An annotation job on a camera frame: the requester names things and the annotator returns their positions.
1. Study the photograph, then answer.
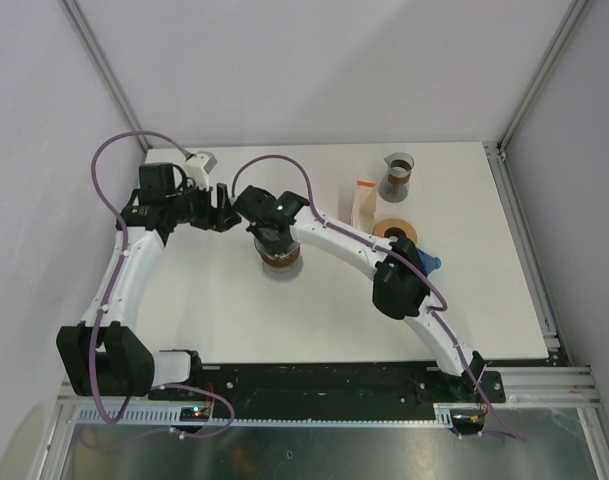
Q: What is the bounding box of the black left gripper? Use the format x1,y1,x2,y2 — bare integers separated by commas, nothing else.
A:
166,177,240,233

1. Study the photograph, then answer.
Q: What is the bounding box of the dark wooden dripper ring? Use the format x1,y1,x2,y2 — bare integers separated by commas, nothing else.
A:
259,249,302,270

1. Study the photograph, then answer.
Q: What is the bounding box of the clear glass coffee server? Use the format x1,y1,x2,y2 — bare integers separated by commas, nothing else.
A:
262,262,303,282

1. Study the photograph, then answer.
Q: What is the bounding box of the coffee filter paper pack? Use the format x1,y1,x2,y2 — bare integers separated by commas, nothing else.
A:
350,181,377,234

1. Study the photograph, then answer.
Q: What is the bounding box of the blue plastic dripper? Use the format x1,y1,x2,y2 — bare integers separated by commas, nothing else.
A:
417,249,442,276

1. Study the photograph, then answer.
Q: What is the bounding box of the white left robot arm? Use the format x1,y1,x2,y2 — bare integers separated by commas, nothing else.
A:
56,151,241,400

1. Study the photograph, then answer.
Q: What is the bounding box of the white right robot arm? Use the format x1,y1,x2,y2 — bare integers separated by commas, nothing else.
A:
233,186,484,401

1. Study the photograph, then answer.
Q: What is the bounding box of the glass carafe with cork band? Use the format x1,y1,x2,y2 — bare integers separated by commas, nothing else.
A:
378,152,415,203

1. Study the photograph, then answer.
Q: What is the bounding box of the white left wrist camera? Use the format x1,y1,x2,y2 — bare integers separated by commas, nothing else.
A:
182,151,217,190

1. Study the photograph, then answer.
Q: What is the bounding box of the light wooden dripper ring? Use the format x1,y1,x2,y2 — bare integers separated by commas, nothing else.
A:
372,217,418,241

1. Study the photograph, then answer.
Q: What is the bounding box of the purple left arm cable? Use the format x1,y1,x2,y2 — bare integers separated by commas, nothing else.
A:
77,130,235,451

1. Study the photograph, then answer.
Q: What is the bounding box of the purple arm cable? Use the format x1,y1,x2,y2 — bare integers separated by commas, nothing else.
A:
232,154,528,444
77,130,235,451

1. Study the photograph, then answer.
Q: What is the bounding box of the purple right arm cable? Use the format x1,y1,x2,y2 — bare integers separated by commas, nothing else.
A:
232,154,528,444

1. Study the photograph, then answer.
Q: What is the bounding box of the grey slotted cable duct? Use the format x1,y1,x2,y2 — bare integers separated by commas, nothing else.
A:
72,402,458,427

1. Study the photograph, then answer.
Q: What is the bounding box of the aluminium right table rail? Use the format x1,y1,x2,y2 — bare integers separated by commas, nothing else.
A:
482,142,562,356

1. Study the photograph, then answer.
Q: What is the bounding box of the aluminium corner post left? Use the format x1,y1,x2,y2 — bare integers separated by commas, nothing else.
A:
58,0,142,132

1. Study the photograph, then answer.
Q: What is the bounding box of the aluminium front frame rail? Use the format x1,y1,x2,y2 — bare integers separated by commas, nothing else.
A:
57,364,603,405

